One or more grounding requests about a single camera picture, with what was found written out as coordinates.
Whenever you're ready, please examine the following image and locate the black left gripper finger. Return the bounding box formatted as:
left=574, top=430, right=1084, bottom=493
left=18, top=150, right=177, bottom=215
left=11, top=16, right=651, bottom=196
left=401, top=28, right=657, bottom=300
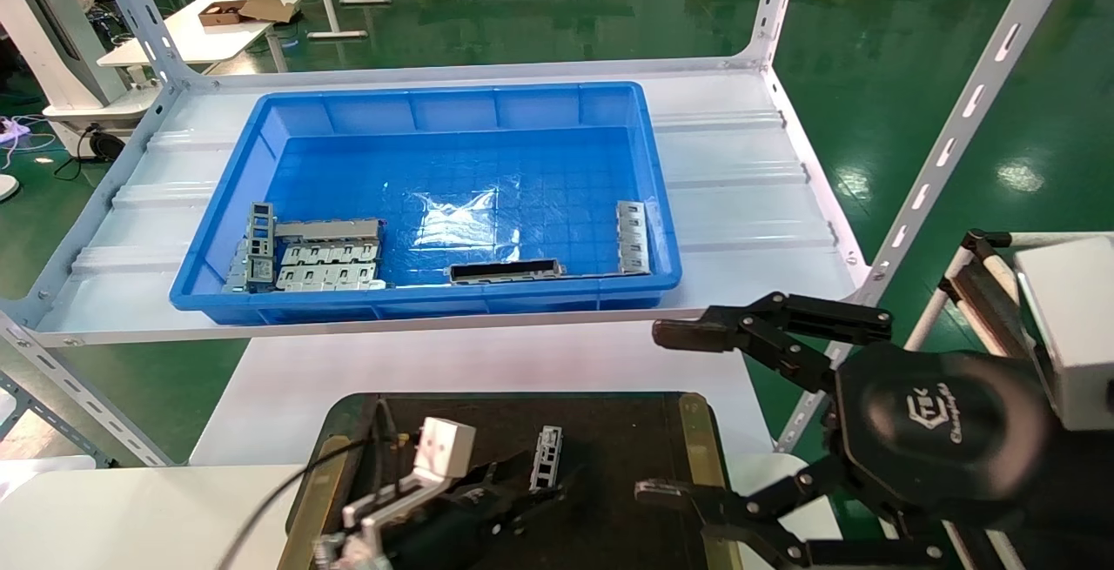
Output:
left=652, top=291, right=896, bottom=394

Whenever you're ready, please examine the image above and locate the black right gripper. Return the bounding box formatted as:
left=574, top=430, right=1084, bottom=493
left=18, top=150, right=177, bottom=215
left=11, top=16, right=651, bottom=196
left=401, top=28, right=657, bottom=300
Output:
left=831, top=342, right=1058, bottom=523

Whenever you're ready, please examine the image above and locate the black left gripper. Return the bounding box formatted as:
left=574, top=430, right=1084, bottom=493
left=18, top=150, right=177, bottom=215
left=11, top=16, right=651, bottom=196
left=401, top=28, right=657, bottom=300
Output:
left=381, top=451, right=951, bottom=570

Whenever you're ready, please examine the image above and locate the grey slotted metal part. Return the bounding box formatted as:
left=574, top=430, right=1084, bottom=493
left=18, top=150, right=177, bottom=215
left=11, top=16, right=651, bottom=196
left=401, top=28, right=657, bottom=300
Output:
left=530, top=424, right=565, bottom=493

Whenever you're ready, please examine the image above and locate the dark long channel part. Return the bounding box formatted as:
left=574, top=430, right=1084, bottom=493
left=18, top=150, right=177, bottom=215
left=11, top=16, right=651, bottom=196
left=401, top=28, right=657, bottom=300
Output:
left=447, top=258, right=567, bottom=286

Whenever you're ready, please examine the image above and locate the silver tabbed plate part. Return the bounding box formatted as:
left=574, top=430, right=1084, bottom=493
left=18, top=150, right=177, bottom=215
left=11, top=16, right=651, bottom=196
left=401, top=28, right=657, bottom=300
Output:
left=280, top=242, right=382, bottom=267

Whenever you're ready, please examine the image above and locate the grey long bar part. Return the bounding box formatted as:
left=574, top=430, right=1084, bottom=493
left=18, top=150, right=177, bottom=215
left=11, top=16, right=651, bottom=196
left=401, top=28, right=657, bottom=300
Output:
left=275, top=218, right=386, bottom=245

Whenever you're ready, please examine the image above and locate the grey ladder-shaped metal part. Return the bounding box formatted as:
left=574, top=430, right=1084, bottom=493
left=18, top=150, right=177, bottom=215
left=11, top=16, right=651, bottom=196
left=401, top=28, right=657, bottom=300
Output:
left=245, top=201, right=279, bottom=285

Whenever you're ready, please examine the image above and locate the white metal shelf rack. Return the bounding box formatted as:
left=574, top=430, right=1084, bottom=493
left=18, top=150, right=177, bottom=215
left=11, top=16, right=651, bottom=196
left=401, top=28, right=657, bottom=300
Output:
left=0, top=0, right=1089, bottom=468

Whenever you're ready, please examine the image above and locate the clear plastic bag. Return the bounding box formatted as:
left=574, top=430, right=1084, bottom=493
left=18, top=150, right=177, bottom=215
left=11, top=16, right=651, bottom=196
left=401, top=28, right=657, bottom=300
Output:
left=409, top=186, right=503, bottom=254

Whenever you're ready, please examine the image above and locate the blue plastic bin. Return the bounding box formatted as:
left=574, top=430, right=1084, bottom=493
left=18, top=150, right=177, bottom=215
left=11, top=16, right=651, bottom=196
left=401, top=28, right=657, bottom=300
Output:
left=169, top=81, right=685, bottom=325

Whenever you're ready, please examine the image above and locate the pile of grey brackets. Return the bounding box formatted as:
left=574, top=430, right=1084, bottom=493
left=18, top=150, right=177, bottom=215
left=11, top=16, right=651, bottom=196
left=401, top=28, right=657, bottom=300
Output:
left=274, top=262, right=387, bottom=292

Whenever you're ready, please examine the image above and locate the open cardboard box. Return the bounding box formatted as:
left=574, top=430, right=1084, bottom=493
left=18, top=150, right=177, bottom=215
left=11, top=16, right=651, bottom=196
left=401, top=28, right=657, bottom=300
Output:
left=198, top=0, right=302, bottom=28

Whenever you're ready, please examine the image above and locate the white table with box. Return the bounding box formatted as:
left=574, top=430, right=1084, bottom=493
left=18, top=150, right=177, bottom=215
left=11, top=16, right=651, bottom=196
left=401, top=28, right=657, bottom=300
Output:
left=97, top=0, right=313, bottom=77

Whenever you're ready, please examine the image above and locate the white machine base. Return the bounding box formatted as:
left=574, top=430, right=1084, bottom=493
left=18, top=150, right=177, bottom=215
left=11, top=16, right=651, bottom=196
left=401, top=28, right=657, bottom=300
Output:
left=0, top=0, right=164, bottom=158

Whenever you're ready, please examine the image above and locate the silver slotted bracket part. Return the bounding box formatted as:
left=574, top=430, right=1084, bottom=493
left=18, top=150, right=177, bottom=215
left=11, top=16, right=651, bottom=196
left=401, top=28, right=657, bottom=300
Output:
left=615, top=200, right=653, bottom=277

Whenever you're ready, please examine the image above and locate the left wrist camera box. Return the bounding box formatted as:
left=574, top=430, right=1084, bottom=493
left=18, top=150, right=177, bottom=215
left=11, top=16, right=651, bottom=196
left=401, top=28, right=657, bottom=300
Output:
left=342, top=417, right=479, bottom=547

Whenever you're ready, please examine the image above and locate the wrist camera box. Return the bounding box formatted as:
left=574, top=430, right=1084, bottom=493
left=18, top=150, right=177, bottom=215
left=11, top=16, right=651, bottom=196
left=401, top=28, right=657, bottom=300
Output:
left=1013, top=236, right=1114, bottom=433
left=342, top=417, right=479, bottom=547

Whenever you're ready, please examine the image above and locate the white tube frame cart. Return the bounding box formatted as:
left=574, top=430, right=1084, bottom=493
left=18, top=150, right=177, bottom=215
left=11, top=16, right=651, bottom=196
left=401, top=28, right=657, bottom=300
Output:
left=905, top=228, right=1114, bottom=364

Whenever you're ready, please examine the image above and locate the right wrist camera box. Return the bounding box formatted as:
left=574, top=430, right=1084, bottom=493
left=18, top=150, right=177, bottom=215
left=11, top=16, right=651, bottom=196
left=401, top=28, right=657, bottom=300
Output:
left=1013, top=236, right=1114, bottom=433

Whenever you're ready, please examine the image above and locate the black floor cable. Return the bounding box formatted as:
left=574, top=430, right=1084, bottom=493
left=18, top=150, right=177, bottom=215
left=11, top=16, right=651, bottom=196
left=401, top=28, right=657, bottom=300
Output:
left=52, top=121, right=128, bottom=184

